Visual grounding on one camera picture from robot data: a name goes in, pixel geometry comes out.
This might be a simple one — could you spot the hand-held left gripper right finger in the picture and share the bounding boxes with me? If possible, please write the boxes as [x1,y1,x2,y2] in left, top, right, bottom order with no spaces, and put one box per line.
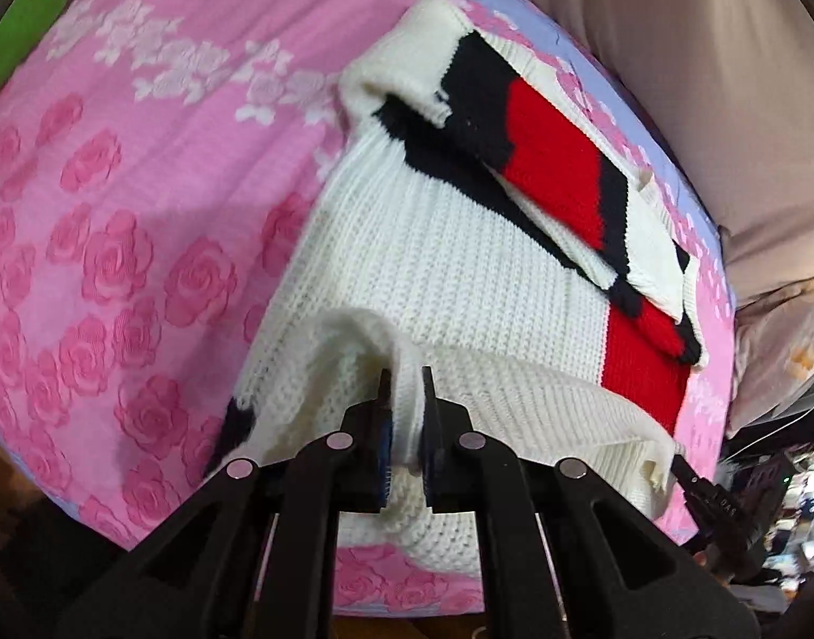
[420,366,762,639]

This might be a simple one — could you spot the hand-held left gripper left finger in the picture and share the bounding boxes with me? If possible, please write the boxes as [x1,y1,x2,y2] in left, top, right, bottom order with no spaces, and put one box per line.
[55,368,396,639]

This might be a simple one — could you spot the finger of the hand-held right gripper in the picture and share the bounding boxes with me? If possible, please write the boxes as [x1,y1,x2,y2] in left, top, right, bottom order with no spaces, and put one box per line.
[670,454,712,513]

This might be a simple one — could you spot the white red black knit sweater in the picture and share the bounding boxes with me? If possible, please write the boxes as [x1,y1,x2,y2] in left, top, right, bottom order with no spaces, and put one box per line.
[204,0,709,577]

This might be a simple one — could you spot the pink rose print blanket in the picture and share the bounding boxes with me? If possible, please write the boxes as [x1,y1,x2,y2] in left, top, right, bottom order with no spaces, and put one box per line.
[0,0,737,616]

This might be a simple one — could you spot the beige curtain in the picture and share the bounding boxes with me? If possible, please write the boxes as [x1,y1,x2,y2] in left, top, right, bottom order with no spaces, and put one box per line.
[473,0,814,433]

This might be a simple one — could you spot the green cloth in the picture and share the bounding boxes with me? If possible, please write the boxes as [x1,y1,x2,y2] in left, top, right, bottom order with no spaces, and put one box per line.
[0,0,80,106]

